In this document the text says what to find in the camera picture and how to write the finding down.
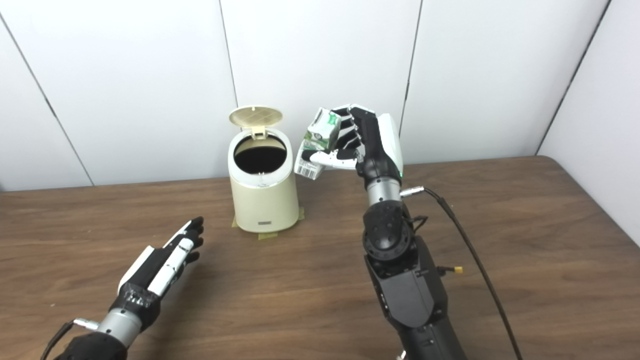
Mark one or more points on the cream-colored bin body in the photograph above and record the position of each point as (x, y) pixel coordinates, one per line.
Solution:
(265, 205)

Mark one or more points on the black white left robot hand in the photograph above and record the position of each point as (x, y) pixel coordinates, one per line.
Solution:
(155, 272)

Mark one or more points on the white green milk carton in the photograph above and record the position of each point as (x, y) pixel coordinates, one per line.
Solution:
(322, 132)

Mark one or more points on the cream round bin lid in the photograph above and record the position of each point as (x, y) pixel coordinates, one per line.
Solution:
(256, 116)

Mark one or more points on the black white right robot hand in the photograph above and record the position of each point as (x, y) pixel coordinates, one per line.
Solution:
(377, 150)

